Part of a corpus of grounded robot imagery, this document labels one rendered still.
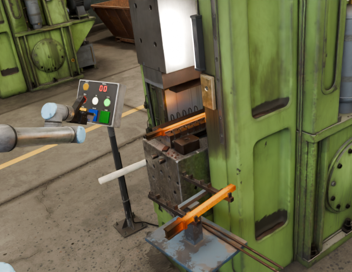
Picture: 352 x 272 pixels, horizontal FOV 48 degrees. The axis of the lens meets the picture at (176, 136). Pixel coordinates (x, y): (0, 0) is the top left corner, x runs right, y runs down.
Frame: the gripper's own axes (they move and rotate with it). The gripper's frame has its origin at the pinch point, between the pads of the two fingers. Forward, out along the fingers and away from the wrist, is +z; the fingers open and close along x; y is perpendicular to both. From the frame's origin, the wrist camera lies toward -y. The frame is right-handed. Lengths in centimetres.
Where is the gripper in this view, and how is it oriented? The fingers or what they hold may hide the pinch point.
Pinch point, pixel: (94, 113)
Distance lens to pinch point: 248.3
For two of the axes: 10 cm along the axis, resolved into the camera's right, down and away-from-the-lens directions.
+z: 5.1, 0.6, 8.6
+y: -1.5, 9.9, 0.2
